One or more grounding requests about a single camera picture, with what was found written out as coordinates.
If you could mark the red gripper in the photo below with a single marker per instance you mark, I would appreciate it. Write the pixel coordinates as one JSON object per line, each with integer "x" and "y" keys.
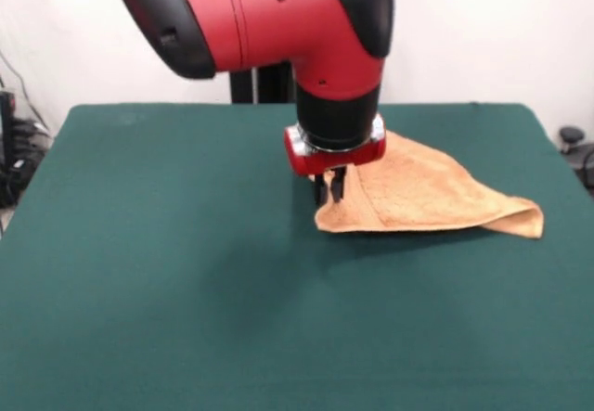
{"x": 334, "y": 160}

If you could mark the orange terry towel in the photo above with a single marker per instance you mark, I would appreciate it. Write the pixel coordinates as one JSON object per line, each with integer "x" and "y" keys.
{"x": 427, "y": 193}

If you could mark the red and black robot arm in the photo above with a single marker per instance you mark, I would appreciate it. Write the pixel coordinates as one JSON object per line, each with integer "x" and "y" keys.
{"x": 278, "y": 16}

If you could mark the dark green table cloth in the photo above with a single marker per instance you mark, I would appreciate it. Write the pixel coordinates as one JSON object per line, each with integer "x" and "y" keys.
{"x": 185, "y": 290}

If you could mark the black round knob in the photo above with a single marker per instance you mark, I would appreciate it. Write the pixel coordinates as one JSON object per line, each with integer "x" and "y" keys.
{"x": 572, "y": 134}

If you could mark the black electronics box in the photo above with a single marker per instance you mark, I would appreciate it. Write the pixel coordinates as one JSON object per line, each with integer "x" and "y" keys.
{"x": 6, "y": 151}

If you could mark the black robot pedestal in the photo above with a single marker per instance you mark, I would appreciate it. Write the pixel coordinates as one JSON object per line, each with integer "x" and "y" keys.
{"x": 264, "y": 86}

